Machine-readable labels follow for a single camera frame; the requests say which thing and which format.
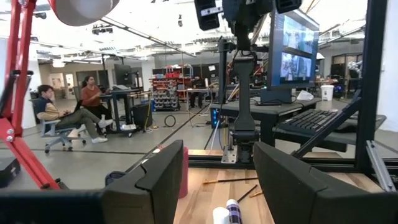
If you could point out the black computer desk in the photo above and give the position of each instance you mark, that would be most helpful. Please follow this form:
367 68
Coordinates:
267 112

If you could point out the red parts bin shelf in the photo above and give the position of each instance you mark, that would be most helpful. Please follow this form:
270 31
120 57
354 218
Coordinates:
164 90

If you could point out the computer monitor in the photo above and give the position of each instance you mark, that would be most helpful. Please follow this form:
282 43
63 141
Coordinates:
293 53

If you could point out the red plastic cup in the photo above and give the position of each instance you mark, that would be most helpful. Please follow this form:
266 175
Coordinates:
185 174

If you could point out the grey office chair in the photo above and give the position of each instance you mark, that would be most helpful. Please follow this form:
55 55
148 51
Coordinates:
54 133

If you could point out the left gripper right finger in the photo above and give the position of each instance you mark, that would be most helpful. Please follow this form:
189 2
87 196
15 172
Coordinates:
298 199

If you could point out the black table frame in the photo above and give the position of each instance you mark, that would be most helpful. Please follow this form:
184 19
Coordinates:
371 77

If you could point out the red desk lamp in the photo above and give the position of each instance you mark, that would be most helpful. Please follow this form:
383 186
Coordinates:
18 62

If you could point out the person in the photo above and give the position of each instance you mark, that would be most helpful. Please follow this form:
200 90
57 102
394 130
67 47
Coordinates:
91 96
197 90
59 115

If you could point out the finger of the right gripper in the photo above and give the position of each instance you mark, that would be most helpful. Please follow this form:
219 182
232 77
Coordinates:
287 4

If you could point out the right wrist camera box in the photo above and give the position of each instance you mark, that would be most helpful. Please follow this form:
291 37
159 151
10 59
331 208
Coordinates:
207 14

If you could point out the white trash bin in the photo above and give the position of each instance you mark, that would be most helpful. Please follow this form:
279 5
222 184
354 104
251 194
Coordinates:
327 92

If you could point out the background desk with monitor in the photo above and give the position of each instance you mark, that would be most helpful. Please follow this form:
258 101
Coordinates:
122 93

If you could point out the purple paint bottle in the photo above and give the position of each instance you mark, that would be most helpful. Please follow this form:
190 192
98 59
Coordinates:
233 213

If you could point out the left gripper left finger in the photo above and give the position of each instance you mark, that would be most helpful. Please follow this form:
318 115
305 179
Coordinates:
149 186

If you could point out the thin paintbrush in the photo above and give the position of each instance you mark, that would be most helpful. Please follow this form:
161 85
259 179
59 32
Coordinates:
247 193
230 180

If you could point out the black keyboard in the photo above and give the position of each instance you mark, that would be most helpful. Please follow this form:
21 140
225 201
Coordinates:
308 121

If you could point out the silver aluminium bar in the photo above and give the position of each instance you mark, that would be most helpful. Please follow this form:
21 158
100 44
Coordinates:
381 168

